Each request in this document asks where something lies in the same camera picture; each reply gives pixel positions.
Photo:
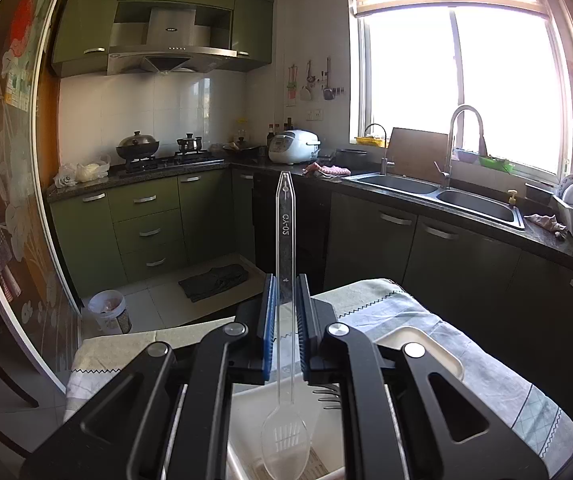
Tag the tall steel faucet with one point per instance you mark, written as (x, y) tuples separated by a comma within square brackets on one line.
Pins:
[(458, 115)]

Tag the steel double sink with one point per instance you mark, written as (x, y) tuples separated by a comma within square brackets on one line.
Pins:
[(476, 205)]

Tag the flower print sliding glass door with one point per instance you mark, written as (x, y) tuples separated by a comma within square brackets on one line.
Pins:
[(21, 160)]

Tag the hanging strainer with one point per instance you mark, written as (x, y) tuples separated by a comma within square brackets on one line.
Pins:
[(308, 80)]

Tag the clear plastic slotted spoon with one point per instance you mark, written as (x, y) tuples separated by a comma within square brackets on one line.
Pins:
[(286, 220)]

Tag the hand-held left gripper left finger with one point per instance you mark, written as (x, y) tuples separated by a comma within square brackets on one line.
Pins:
[(266, 327)]

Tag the purple bowl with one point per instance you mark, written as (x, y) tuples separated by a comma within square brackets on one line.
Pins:
[(466, 156)]

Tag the wooden cutting board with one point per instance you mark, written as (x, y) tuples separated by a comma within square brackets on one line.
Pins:
[(419, 152)]

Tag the grey white patchwork tablecloth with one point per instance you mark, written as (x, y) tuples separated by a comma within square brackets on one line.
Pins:
[(496, 375)]

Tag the dark lower cabinets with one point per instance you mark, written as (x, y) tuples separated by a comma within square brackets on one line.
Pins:
[(466, 265)]

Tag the green lower cabinets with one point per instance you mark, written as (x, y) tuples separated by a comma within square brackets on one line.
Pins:
[(151, 225)]

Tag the small steel faucet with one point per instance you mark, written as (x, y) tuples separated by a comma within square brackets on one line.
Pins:
[(384, 160)]

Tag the dark sauce bottle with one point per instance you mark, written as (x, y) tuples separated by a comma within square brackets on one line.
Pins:
[(289, 125), (270, 136)]

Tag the yellow container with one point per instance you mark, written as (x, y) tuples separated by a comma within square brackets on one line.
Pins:
[(369, 141)]

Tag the white plastic bag with food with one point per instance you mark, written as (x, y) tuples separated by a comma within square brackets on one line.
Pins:
[(91, 171)]

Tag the pink cloth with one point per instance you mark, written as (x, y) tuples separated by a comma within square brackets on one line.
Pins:
[(326, 170)]

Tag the grey rag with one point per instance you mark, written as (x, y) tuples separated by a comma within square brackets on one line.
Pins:
[(543, 222)]

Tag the steel range hood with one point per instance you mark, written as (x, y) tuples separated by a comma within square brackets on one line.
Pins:
[(171, 35)]

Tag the green cabinets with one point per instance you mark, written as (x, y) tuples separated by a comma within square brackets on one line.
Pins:
[(89, 20), (151, 225)]

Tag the white trash bin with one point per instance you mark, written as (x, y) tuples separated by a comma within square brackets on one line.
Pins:
[(109, 312)]

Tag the hanging metal ladle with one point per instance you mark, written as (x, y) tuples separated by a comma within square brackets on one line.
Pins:
[(327, 82)]

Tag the metal fork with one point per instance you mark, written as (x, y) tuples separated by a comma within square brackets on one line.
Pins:
[(330, 398)]

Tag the steel pot with lid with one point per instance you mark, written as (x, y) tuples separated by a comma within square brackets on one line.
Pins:
[(189, 143)]

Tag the white rice cooker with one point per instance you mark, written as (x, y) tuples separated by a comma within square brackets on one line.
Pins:
[(291, 147)]

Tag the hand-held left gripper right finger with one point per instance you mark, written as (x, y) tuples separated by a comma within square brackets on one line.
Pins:
[(305, 330)]

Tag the window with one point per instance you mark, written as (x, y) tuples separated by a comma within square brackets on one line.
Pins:
[(506, 85)]

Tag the black wok with lid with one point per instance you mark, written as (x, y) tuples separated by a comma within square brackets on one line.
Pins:
[(138, 144)]

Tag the yellow cap oil bottle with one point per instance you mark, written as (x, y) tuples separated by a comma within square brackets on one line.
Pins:
[(241, 131)]

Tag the dark floor mat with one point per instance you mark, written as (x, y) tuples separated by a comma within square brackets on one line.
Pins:
[(214, 282)]

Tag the green plastic basket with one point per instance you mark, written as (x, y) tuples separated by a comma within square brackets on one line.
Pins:
[(496, 163)]

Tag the black frying pan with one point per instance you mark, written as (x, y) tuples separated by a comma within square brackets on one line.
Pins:
[(244, 147)]

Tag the crumpled white plastic bag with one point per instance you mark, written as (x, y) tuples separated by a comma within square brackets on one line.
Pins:
[(65, 177)]

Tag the green upper cabinets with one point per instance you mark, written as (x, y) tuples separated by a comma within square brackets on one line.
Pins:
[(89, 20)]

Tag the wall socket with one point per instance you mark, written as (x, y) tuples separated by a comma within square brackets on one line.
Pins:
[(315, 114)]

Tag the white slotted utensil basket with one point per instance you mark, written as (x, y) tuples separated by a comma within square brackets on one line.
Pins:
[(246, 425)]

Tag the hanging wall ornament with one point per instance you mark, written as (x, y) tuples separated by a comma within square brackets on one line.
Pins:
[(292, 85)]

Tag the black gas stove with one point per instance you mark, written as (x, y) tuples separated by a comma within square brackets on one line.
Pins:
[(171, 162)]

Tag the black cooking pot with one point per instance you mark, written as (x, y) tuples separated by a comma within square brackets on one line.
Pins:
[(351, 158)]

